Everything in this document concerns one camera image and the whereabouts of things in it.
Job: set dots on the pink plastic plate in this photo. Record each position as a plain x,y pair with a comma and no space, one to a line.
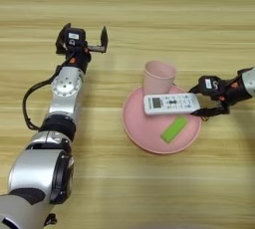
142,130

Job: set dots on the green rectangular block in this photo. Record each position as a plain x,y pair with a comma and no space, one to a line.
174,129

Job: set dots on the right gripper labelled black box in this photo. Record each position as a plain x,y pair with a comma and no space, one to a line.
203,89

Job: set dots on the pink plastic cup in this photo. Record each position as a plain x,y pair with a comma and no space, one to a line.
157,80

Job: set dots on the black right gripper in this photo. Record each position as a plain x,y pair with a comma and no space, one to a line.
237,90

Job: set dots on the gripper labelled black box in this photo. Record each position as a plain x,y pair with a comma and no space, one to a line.
79,41
203,89

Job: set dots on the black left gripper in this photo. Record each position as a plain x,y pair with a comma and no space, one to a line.
78,60

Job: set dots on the white remote control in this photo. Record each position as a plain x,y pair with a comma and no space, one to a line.
172,104

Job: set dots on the left gripper labelled black box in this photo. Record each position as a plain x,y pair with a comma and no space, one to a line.
79,41

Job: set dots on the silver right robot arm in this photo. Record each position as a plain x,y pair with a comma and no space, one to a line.
249,80

